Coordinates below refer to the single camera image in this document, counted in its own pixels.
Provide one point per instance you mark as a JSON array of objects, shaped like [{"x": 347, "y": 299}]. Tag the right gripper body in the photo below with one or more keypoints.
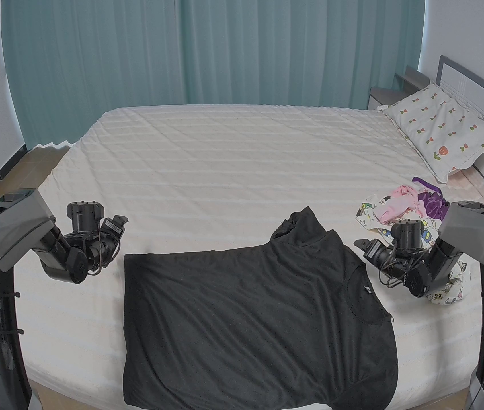
[{"x": 381, "y": 256}]

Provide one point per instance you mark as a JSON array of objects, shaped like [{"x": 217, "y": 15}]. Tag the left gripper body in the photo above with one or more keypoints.
[{"x": 106, "y": 252}]

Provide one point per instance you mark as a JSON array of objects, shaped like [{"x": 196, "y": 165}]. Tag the black T-shirt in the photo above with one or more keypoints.
[{"x": 246, "y": 314}]

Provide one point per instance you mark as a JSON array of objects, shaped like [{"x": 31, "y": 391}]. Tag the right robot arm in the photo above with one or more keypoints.
[{"x": 468, "y": 233}]

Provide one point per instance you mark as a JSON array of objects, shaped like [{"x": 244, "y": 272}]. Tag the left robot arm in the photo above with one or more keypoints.
[{"x": 15, "y": 224}]

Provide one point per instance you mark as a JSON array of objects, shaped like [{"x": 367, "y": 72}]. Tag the bed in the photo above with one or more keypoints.
[{"x": 225, "y": 165}]

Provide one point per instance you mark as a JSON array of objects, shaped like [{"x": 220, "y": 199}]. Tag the pink garment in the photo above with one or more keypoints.
[{"x": 398, "y": 203}]

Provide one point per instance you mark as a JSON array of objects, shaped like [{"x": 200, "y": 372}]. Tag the purple satin garment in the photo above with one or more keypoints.
[{"x": 432, "y": 201}]

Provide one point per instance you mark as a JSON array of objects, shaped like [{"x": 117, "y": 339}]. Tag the white printed pyjama top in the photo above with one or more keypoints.
[{"x": 453, "y": 284}]

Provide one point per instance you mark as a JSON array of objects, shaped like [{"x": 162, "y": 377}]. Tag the white printed pillow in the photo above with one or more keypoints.
[{"x": 442, "y": 126}]

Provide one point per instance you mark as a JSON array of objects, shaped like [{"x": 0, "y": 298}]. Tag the grey bedside table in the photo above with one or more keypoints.
[{"x": 385, "y": 96}]

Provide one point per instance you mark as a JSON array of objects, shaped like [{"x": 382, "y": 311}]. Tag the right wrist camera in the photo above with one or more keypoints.
[{"x": 363, "y": 244}]

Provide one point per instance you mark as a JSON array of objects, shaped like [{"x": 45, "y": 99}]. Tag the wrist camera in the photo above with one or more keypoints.
[
  {"x": 363, "y": 244},
  {"x": 116, "y": 227}
]

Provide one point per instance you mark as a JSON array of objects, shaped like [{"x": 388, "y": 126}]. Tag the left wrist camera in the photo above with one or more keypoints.
[{"x": 116, "y": 227}]

